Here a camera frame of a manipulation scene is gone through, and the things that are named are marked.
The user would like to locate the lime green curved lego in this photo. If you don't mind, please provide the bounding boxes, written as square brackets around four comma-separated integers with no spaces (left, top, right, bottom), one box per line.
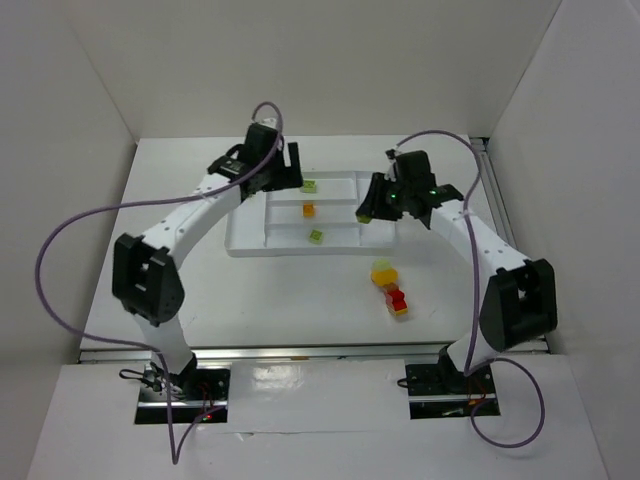
[300,180,318,195]

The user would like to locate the pale green lego end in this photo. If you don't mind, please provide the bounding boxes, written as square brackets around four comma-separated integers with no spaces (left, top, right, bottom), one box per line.
[308,229,324,245]

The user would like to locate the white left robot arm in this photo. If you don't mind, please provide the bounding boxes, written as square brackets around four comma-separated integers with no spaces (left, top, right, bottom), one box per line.
[112,123,303,390]

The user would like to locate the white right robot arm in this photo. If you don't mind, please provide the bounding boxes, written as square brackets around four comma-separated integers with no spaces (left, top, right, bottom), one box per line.
[356,150,557,393]

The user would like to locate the white compartment sorting tray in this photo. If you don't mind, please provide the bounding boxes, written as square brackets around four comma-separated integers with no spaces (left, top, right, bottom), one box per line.
[224,171,398,257]

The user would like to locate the pale green sloped lego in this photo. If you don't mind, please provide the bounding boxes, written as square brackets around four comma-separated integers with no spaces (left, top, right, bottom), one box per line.
[372,258,392,271]

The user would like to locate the yellow lego brick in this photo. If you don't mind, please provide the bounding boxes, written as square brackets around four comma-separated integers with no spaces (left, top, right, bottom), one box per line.
[371,268,399,288]

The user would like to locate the brown 2x2 lego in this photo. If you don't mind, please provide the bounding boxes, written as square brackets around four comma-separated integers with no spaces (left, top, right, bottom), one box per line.
[381,283,400,295]

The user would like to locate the red lego brick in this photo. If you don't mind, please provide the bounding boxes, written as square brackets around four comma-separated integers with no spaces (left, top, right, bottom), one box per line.
[385,289,408,317]

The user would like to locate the aluminium side rail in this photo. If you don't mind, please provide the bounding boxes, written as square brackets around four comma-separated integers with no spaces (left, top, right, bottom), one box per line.
[470,137,527,278]

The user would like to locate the aluminium front rail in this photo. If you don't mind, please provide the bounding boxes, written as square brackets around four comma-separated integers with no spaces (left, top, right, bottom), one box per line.
[75,343,445,364]

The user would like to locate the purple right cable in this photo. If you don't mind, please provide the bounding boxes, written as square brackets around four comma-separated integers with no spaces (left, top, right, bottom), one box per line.
[384,130,546,448]

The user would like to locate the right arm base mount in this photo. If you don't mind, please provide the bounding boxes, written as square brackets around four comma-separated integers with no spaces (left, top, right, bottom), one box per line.
[396,364,500,420]

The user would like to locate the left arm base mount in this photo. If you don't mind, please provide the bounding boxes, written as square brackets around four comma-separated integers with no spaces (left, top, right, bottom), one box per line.
[118,365,231,425]

